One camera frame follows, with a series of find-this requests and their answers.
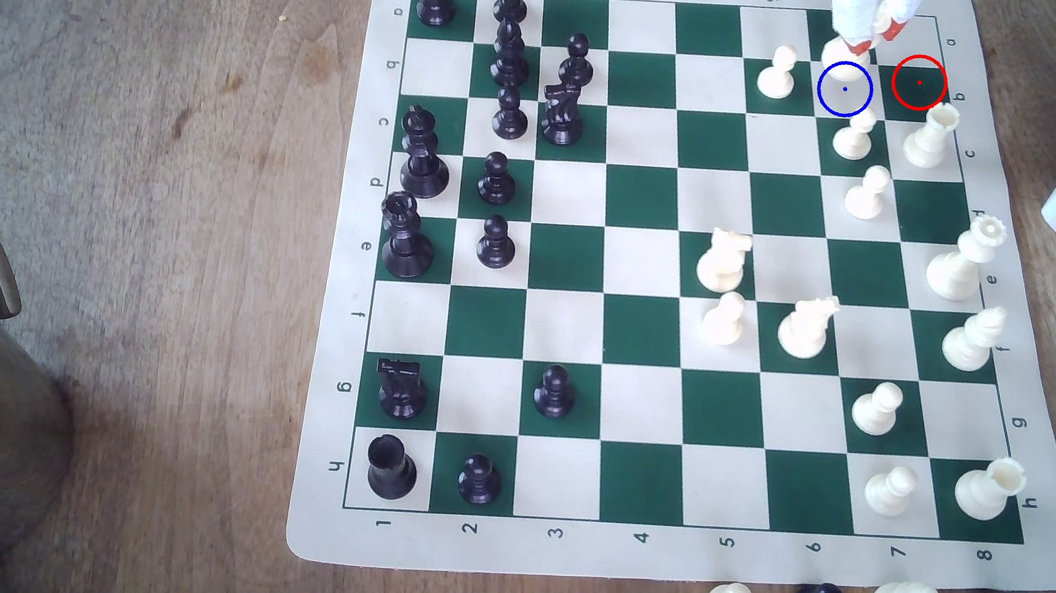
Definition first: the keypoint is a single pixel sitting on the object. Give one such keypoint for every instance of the black chess knight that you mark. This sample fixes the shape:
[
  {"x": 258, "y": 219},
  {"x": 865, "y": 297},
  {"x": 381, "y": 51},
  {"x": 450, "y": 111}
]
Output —
[
  {"x": 561, "y": 119},
  {"x": 401, "y": 392}
]

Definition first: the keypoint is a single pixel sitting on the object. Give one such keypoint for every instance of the black chess king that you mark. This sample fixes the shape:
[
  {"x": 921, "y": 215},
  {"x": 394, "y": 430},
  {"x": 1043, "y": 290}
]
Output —
[{"x": 424, "y": 166}]

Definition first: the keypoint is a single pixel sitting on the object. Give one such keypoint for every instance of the white chess knight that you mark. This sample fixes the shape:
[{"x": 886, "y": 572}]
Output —
[
  {"x": 722, "y": 264},
  {"x": 804, "y": 330}
]

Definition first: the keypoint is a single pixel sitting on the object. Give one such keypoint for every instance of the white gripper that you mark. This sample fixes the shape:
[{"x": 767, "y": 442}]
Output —
[{"x": 854, "y": 10}]

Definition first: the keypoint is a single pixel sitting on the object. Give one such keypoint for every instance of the green and cream chess mat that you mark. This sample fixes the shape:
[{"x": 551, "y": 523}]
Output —
[{"x": 639, "y": 265}]

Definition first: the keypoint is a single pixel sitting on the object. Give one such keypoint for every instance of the white chess rook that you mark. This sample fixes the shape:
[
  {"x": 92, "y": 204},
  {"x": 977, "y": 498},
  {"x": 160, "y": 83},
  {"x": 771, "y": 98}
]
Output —
[
  {"x": 984, "y": 490},
  {"x": 929, "y": 140}
]

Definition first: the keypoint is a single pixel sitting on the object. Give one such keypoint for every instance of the black chess queen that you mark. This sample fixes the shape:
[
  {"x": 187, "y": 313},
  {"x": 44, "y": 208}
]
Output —
[{"x": 404, "y": 245}]

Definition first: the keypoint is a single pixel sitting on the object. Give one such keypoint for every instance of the white chess queen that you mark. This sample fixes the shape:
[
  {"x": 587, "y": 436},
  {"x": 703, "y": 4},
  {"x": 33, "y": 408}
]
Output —
[{"x": 958, "y": 267}]

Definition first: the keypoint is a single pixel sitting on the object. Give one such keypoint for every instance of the white chess bishop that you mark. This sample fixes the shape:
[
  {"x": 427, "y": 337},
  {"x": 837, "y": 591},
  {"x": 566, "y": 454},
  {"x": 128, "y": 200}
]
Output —
[
  {"x": 970, "y": 340},
  {"x": 881, "y": 19}
]

